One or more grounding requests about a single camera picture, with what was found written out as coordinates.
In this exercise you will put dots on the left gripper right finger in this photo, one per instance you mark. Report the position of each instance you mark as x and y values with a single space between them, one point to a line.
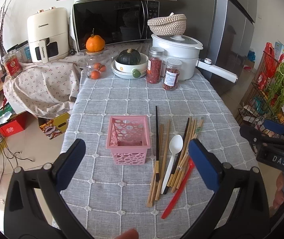
207 164

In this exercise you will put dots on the large orange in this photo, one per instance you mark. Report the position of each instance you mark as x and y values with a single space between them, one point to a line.
95 43

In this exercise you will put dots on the cream air fryer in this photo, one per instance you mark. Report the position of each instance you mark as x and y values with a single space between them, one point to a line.
48 35

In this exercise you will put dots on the left hand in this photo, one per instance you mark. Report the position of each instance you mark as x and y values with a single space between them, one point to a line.
130 234

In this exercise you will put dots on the black microwave oven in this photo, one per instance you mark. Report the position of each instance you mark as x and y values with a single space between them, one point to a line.
115 21

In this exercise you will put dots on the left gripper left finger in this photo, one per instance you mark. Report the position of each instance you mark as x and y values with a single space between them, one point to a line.
67 163

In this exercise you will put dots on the pink plastic basket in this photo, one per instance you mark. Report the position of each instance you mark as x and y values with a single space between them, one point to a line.
128 139

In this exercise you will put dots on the yellow cardboard box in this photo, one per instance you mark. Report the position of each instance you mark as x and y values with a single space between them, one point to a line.
54 127

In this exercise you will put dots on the red box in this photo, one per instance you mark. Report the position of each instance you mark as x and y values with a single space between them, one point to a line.
14 126

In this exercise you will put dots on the black wire rack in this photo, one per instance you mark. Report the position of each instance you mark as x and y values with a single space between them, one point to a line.
264 98

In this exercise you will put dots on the white electric pot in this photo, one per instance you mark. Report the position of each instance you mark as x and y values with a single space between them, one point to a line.
187 49

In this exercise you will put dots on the green pumpkin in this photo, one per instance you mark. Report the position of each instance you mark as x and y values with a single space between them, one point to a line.
129 57

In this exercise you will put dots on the dotted white cloth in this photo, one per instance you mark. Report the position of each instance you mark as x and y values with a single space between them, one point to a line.
49 90

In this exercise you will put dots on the grey refrigerator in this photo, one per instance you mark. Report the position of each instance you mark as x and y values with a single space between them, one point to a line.
224 27

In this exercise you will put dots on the white bowl green knob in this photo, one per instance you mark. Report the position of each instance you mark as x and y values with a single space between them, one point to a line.
131 71

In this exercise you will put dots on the paper-wrapped chopsticks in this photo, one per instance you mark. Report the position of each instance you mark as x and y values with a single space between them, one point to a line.
194 136

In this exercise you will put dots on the goji berry jar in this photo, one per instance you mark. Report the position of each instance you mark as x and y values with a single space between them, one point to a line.
154 67

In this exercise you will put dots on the white plastic spoon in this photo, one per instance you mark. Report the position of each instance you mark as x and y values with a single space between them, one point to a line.
175 146

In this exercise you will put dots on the green vegetables bundle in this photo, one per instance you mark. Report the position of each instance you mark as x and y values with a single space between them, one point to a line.
275 98

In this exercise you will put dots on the red plastic spoon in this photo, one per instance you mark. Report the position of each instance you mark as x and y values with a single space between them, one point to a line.
177 195

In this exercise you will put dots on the black chopstick gold band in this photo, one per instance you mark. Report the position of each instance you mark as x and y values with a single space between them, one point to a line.
157 145

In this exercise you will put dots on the dried fruit jar labelled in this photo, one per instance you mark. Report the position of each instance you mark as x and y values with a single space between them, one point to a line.
172 72

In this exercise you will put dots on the right hand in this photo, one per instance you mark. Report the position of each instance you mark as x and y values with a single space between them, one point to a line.
279 195

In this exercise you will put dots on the glass jar with tangerines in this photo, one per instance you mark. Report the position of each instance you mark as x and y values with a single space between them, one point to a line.
97 66

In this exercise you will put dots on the woven rope basket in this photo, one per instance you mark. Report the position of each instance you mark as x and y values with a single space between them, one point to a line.
174 24

